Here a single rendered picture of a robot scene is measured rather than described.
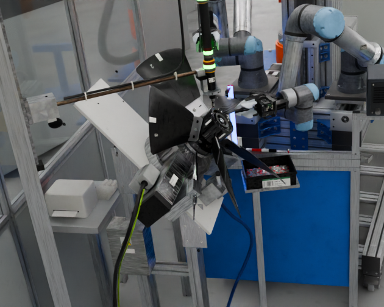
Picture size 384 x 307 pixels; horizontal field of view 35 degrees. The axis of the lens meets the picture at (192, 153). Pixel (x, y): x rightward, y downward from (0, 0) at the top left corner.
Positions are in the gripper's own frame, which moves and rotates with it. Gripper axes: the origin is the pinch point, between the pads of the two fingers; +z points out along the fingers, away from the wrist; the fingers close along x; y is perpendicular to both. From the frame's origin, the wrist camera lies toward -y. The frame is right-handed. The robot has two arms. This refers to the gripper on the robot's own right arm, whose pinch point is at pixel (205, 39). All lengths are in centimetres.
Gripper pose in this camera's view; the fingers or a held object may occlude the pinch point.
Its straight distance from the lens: 219.9
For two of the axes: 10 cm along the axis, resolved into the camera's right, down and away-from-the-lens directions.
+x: -9.9, 0.7, 1.0
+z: -0.6, 4.5, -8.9
